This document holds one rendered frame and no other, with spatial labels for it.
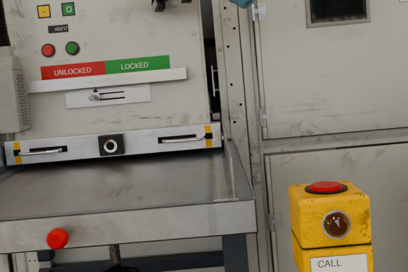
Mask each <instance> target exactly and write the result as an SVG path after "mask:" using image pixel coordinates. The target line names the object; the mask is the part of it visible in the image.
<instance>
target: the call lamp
mask: <svg viewBox="0 0 408 272"><path fill-rule="evenodd" d="M321 228H322V230H323V232H324V234H325V235H326V236H327V237H329V238H331V239H342V238H343V237H345V236H346V235H347V234H348V233H349V232H350V230H351V228H352V221H351V218H350V216H349V215H348V214H347V213H346V212H345V211H343V210H340V209H333V210H330V211H329V212H327V213H326V214H325V215H324V216H323V218H322V220H321Z"/></svg>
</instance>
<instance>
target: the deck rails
mask: <svg viewBox="0 0 408 272"><path fill-rule="evenodd" d="M221 126H222V131H223V141H222V145H223V146H222V147H220V148H212V182H213V202H224V201H231V200H238V199H239V198H238V195H237V189H236V184H235V181H234V176H233V163H232V156H231V152H230V148H229V145H228V140H227V137H226V133H225V129H224V126H223V121H222V119H221ZM34 164H35V163H31V164H25V165H10V166H7V161H6V156H5V147H4V145H3V146H1V147H0V182H1V181H3V180H5V179H7V178H9V177H10V176H12V175H14V174H16V173H18V172H20V171H22V170H24V169H25V168H28V167H29V166H31V165H34Z"/></svg>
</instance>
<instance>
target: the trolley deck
mask: <svg viewBox="0 0 408 272"><path fill-rule="evenodd" d="M228 145H229V149H230V152H231V156H232V163H233V176H234V181H235V184H236V189H237V195H238V198H239V199H238V200H231V201H224V202H213V160H212V148H205V149H191V150H183V151H169V152H156V153H148V154H135V155H121V156H114V157H100V158H87V159H79V160H66V161H52V162H44V163H35V164H34V165H31V166H29V167H28V168H25V169H24V170H22V171H20V172H18V173H16V174H14V175H12V176H10V177H9V178H7V179H5V180H3V181H1V182H0V254H14V253H28V252H36V251H50V250H53V249H51V248H50V247H49V246H48V245H47V242H46V237H47V235H48V233H49V232H50V231H51V230H52V229H54V228H63V229H65V230H66V231H67V233H68V235H69V241H68V243H67V245H66V246H65V247H64V248H62V249H61V250H64V249H72V248H86V247H100V246H108V245H122V244H130V243H144V242H158V241H166V240H180V239H194V238H202V237H216V236H230V235H238V234H252V233H258V224H257V209H256V196H255V194H254V191H253V188H252V186H251V183H250V180H249V178H248V175H247V172H246V169H245V167H244V164H243V161H242V158H241V156H240V153H239V150H238V148H237V145H236V142H235V139H234V141H228Z"/></svg>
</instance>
